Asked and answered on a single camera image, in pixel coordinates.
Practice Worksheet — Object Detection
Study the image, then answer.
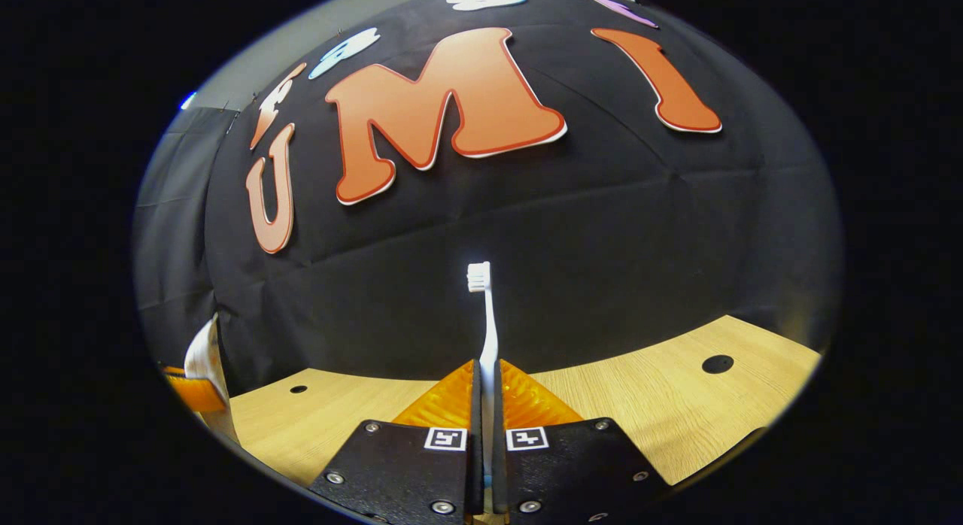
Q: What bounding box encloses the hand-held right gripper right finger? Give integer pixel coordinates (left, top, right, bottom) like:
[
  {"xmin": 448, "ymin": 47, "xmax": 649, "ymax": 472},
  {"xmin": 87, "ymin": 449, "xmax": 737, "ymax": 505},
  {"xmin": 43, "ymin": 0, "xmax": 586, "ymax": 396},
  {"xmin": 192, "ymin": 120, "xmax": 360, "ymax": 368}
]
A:
[{"xmin": 493, "ymin": 358, "xmax": 670, "ymax": 522}]

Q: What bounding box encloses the black backdrop cloth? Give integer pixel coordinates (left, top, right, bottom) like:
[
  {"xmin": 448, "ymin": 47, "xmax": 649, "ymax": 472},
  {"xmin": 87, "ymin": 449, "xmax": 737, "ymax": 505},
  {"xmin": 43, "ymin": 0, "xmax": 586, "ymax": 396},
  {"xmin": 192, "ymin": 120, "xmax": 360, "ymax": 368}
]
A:
[{"xmin": 134, "ymin": 0, "xmax": 843, "ymax": 398}]

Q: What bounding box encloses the white toothbrush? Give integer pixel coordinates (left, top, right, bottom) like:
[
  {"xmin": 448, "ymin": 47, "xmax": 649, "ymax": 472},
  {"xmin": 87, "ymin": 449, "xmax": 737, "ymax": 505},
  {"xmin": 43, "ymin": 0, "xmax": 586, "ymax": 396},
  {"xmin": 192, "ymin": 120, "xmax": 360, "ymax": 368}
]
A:
[{"xmin": 466, "ymin": 261, "xmax": 500, "ymax": 511}]

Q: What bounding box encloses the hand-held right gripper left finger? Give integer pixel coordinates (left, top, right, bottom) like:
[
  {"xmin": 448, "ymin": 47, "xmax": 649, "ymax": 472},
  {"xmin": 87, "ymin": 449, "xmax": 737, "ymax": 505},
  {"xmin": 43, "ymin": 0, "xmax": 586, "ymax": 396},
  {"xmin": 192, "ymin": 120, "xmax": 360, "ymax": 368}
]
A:
[{"xmin": 308, "ymin": 360, "xmax": 484, "ymax": 522}]

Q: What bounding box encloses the white toothpaste tube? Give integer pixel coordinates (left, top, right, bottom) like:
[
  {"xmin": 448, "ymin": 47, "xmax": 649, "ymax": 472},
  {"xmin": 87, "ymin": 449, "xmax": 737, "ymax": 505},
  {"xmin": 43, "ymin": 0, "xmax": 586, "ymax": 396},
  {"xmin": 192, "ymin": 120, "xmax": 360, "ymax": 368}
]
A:
[{"xmin": 184, "ymin": 313, "xmax": 242, "ymax": 445}]

